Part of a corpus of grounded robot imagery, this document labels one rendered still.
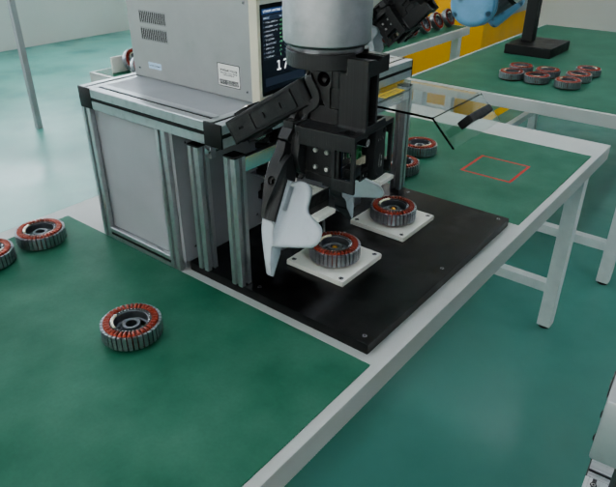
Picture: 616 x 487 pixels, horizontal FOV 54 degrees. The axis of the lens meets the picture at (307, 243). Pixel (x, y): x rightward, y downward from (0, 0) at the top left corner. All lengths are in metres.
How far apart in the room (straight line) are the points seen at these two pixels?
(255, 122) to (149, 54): 0.87
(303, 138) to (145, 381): 0.66
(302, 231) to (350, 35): 0.17
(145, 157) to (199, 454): 0.65
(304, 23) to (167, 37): 0.89
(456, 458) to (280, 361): 1.00
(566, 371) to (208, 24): 1.73
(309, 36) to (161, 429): 0.68
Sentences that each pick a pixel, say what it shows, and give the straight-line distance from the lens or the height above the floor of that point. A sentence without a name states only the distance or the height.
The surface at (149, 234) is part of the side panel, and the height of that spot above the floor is 0.80.
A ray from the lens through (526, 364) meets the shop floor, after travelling 2.37.
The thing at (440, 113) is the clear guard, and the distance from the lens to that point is 1.36.
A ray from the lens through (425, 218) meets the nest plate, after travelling 1.52.
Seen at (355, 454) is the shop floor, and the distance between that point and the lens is 1.95.
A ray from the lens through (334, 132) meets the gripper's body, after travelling 0.52.
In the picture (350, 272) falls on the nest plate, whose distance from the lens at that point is 1.27.
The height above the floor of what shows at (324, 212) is 0.88.
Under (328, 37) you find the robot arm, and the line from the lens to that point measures 0.50.
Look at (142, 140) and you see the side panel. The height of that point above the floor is 1.03.
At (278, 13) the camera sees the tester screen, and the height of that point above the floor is 1.28.
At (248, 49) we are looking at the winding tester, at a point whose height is 1.22.
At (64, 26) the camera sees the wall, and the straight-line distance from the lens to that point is 8.30.
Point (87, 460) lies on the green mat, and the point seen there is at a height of 0.75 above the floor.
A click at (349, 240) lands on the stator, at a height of 0.82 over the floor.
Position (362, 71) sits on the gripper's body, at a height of 1.34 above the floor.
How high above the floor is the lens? 1.46
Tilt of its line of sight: 29 degrees down
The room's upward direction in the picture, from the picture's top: straight up
